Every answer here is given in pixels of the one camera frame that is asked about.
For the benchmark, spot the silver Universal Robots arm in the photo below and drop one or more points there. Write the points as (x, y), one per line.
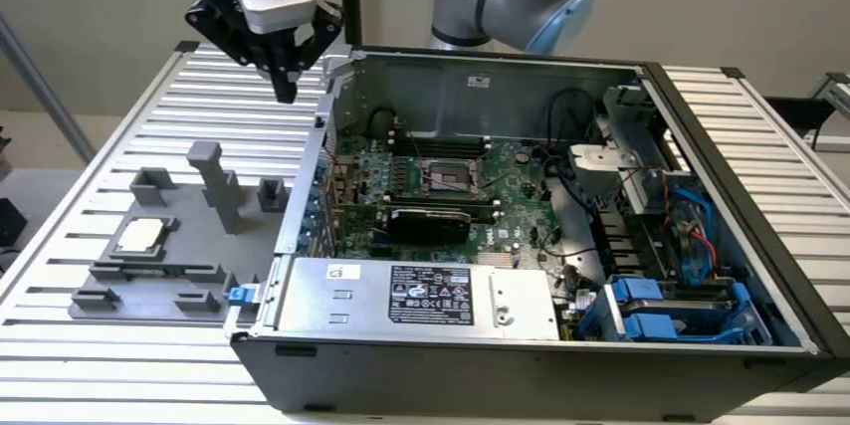
(505, 2)

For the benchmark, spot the CPU socket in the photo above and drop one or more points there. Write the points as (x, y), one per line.
(446, 177)

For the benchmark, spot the silver CPU chip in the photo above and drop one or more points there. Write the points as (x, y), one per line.
(143, 236)

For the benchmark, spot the black table corner cap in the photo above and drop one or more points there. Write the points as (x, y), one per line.
(187, 46)
(732, 72)

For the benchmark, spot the white case sticker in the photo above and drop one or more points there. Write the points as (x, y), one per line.
(478, 81)

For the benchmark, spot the thin metal locking lever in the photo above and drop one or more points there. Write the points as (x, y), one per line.
(417, 156)

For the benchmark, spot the black RAM slot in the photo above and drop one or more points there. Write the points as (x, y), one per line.
(438, 202)
(442, 145)

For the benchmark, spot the black graphics card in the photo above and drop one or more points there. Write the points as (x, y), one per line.
(429, 226)

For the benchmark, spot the green motherboard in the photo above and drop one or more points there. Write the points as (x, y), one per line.
(518, 196)

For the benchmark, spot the green RAM stick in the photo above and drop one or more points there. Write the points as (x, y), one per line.
(159, 272)

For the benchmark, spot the black box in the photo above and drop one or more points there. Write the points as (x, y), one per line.
(10, 223)

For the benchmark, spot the grey printed parts rack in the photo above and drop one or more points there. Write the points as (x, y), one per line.
(173, 290)

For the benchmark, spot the blue case latch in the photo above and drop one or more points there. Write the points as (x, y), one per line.
(242, 294)

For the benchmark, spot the metal disk bay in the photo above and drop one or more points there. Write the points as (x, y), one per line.
(625, 166)

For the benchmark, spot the silver power supply unit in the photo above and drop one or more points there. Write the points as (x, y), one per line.
(371, 300)

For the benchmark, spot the blue drive caddy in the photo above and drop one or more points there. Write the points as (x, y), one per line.
(654, 329)
(638, 295)

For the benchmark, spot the black open PC case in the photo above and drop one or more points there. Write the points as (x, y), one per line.
(532, 375)

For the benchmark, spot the grey metal frame leg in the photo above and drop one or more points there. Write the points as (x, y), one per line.
(47, 91)

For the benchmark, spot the aluminium profile frame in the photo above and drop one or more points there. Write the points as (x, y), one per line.
(831, 111)

